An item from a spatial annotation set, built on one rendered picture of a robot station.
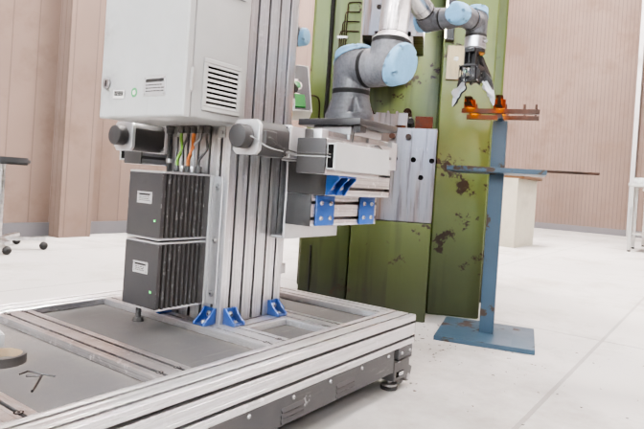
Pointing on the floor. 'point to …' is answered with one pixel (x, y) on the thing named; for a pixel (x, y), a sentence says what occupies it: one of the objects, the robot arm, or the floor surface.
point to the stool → (3, 208)
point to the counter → (517, 211)
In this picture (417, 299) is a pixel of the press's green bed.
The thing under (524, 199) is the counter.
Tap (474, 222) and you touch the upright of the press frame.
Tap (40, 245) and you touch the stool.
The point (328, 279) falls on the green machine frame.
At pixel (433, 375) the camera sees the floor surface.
